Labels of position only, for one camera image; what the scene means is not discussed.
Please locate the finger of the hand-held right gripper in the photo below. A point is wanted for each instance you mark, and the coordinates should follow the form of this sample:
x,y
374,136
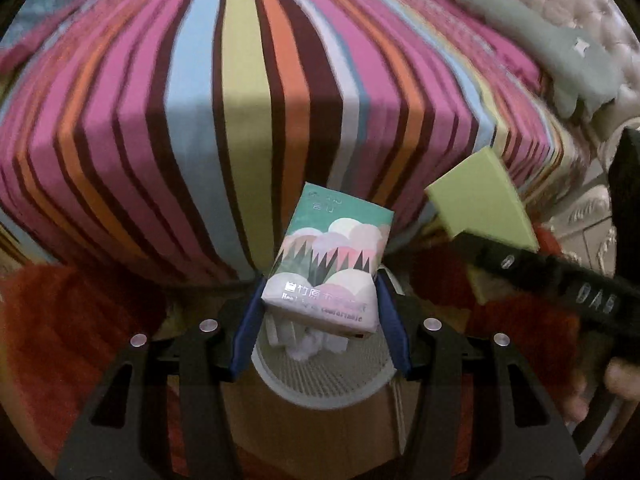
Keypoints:
x,y
505,262

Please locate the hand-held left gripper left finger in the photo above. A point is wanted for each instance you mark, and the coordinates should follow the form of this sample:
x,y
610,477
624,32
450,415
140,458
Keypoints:
x,y
247,330

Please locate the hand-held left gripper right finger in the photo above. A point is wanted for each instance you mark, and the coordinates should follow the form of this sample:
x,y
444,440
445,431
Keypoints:
x,y
392,330

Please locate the light green box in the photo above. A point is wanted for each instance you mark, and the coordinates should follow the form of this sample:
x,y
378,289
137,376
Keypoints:
x,y
480,195

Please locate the white mesh waste basket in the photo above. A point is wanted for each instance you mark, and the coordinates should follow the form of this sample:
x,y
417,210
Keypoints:
x,y
325,385

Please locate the patterned tissue pack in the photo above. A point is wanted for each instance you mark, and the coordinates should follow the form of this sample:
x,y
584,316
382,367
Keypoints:
x,y
330,255

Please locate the person's right hand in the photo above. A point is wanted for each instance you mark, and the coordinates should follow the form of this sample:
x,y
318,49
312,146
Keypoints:
x,y
620,377

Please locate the small white paper scrap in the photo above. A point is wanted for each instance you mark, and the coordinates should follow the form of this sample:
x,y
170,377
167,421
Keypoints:
x,y
280,330

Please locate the crumpled white paper ball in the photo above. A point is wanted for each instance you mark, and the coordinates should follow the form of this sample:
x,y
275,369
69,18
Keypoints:
x,y
315,345

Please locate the white ornate nightstand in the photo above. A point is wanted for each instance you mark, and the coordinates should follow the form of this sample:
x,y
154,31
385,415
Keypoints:
x,y
587,220

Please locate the red shaggy rug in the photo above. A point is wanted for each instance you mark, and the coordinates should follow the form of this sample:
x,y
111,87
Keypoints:
x,y
60,340

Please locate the striped multicolour bed sheet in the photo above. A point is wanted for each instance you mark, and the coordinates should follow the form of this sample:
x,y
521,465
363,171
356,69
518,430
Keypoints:
x,y
200,135

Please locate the grey-green pillow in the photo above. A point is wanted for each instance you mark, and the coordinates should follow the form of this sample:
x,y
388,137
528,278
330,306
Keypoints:
x,y
530,30

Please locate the teal patterned cloth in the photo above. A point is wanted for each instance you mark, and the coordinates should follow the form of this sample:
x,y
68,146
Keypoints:
x,y
55,10

